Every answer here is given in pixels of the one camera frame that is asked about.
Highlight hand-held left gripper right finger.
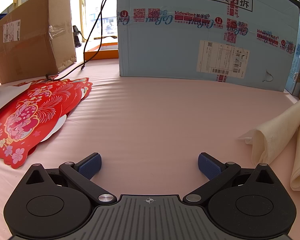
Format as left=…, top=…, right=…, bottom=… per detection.
left=183, top=152, right=274, bottom=203

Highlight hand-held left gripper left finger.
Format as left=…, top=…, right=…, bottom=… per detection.
left=26, top=152, right=117, bottom=204

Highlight cream cloth shopping bag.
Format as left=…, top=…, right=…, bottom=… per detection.
left=238, top=97, right=300, bottom=192

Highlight red paper cutout decorations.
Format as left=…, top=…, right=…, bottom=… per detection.
left=0, top=77, right=93, bottom=169

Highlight white paper sheet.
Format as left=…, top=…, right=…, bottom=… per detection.
left=0, top=84, right=30, bottom=117

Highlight orange tray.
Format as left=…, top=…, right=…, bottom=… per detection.
left=84, top=42, right=119, bottom=61

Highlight large light blue cardboard box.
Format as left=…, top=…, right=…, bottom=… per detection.
left=116, top=0, right=300, bottom=92

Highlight black stand device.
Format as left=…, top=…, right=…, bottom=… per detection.
left=72, top=25, right=82, bottom=48

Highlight taped brown cardboard box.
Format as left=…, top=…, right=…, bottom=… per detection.
left=0, top=0, right=77, bottom=85

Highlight black cable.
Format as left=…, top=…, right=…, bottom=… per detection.
left=44, top=0, right=117, bottom=80
left=81, top=12, right=102, bottom=70

